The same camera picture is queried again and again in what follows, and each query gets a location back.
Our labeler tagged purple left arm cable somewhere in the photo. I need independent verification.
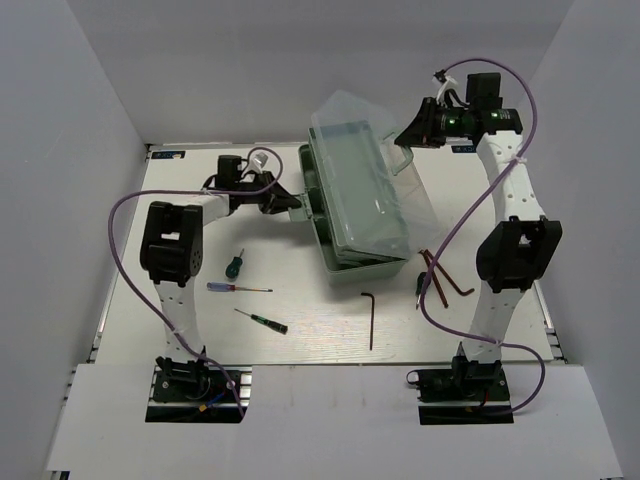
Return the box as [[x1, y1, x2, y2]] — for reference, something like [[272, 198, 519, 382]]
[[107, 146, 283, 420]]

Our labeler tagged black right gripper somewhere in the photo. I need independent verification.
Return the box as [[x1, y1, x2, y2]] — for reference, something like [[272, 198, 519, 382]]
[[396, 97, 474, 149]]

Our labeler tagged blue red handled screwdriver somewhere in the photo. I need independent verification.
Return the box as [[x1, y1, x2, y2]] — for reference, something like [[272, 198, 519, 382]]
[[206, 282, 273, 293]]

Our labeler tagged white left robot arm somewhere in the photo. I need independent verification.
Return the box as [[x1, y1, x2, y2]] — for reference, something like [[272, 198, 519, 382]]
[[140, 90, 439, 399]]

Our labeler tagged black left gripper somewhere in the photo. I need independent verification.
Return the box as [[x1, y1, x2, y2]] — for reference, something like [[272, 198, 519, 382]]
[[234, 169, 300, 213]]

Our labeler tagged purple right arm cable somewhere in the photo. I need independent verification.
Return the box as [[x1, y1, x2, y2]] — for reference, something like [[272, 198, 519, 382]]
[[418, 57, 548, 413]]

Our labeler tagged stubby green screwdriver orange cap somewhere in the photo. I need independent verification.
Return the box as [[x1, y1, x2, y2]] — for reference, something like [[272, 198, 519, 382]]
[[415, 271, 427, 309]]

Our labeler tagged green cantilever toolbox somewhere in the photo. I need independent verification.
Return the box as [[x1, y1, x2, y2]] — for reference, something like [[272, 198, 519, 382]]
[[290, 90, 441, 286]]

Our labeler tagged long brown hex key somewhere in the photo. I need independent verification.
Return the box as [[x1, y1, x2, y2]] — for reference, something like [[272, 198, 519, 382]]
[[424, 249, 475, 297]]

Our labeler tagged thick brown hex key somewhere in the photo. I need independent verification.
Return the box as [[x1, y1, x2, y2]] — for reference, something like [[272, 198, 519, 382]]
[[418, 248, 450, 309]]

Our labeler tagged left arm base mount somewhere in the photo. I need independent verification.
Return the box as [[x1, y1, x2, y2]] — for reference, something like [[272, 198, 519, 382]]
[[145, 357, 252, 424]]

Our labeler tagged black green precision screwdriver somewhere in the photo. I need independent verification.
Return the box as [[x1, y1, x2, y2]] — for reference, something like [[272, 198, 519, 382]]
[[235, 308, 288, 335]]

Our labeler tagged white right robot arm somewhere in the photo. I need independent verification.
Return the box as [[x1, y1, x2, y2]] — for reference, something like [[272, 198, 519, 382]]
[[421, 73, 562, 365]]

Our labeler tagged small dark hex key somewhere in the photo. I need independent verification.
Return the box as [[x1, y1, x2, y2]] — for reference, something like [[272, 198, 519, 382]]
[[360, 292, 376, 351]]

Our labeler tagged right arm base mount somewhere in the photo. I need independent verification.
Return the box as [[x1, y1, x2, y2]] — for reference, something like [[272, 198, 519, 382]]
[[406, 355, 514, 426]]

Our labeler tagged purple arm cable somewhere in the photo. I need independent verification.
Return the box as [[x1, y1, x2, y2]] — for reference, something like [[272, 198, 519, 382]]
[[107, 146, 283, 420], [418, 57, 548, 413]]

